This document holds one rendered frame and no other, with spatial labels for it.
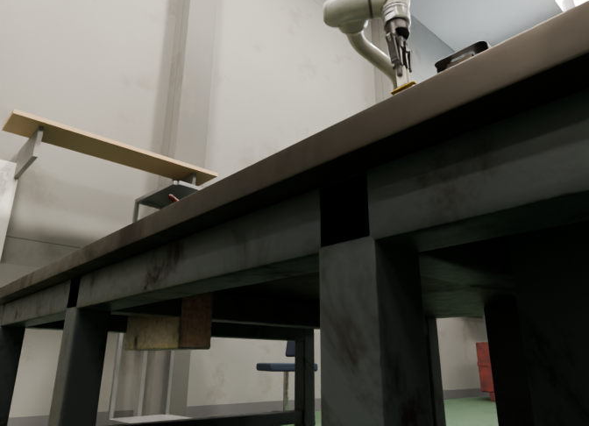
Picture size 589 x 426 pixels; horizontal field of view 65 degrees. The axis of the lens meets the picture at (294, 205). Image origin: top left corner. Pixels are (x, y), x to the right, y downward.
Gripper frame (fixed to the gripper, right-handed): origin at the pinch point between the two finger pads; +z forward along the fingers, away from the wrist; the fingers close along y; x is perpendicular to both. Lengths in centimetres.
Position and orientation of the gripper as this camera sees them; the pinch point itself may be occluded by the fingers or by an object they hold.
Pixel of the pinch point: (403, 78)
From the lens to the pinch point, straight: 150.8
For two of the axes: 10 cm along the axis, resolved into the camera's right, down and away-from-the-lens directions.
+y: -6.9, -2.5, -6.8
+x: 7.2, -2.6, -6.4
